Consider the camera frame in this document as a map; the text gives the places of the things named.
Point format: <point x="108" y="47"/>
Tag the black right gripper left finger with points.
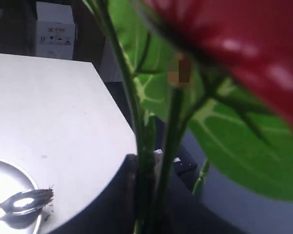
<point x="113" y="211"/>

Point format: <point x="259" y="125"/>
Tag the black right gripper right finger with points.
<point x="185" y="214"/>

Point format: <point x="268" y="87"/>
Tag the steel spoon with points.
<point x="26" y="202"/>

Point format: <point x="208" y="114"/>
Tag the artificial red anthurium plant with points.
<point x="222" y="69"/>

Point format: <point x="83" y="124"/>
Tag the black base with labels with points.
<point x="185" y="167"/>

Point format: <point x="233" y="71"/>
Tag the round steel plate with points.
<point x="13" y="179"/>

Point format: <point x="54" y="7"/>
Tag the white cardboard box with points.
<point x="55" y="31"/>

